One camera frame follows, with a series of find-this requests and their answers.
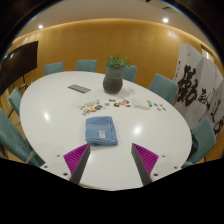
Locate blue terry towel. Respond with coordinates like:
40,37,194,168
84,115,119,147

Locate round ceiling lights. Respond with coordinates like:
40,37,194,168
37,17,170,30

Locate grey ribbed pot with plant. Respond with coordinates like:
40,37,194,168
102,54,132,95

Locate black wall screen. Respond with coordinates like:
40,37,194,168
0,40,39,96

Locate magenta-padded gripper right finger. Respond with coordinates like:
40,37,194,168
130,142,184,187

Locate white calligraphy folding screen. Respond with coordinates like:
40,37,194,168
172,43,224,138

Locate teal chairs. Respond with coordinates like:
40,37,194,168
0,59,218,168

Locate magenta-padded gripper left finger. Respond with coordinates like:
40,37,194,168
39,142,92,185

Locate white sheet of colourful stickers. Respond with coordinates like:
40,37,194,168
78,99,105,117

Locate flat white box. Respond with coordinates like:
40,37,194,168
131,98,152,111

